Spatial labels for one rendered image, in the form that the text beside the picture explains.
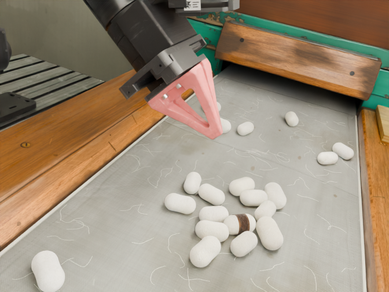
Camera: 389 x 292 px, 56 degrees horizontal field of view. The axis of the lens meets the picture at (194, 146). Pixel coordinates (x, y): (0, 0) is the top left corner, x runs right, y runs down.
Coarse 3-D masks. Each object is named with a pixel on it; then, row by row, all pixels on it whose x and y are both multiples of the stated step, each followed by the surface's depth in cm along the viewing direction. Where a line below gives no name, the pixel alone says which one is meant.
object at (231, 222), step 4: (228, 216) 37; (232, 216) 36; (248, 216) 37; (224, 220) 37; (228, 220) 36; (232, 220) 36; (236, 220) 36; (252, 220) 37; (228, 224) 36; (232, 224) 36; (236, 224) 36; (252, 224) 36; (228, 228) 36; (232, 228) 36; (236, 228) 36; (252, 228) 36; (232, 232) 36; (236, 232) 36
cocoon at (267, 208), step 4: (268, 200) 40; (260, 204) 40; (264, 204) 39; (268, 204) 39; (272, 204) 40; (260, 208) 39; (264, 208) 39; (268, 208) 39; (272, 208) 39; (256, 212) 39; (260, 212) 38; (264, 212) 38; (268, 212) 38; (272, 212) 39; (256, 216) 38; (260, 216) 38; (264, 216) 38; (268, 216) 38; (256, 220) 39
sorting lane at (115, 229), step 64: (192, 128) 56; (256, 128) 60; (320, 128) 64; (128, 192) 40; (320, 192) 46; (0, 256) 30; (64, 256) 31; (128, 256) 32; (256, 256) 35; (320, 256) 36
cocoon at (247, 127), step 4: (244, 124) 56; (248, 124) 56; (252, 124) 57; (240, 128) 56; (244, 128) 55; (248, 128) 56; (252, 128) 57; (240, 132) 56; (244, 132) 55; (248, 132) 56
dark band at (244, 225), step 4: (236, 216) 36; (240, 216) 36; (244, 216) 36; (240, 220) 36; (244, 220) 36; (248, 220) 36; (240, 224) 36; (244, 224) 36; (248, 224) 36; (240, 228) 36; (244, 228) 36; (248, 228) 36; (240, 232) 36
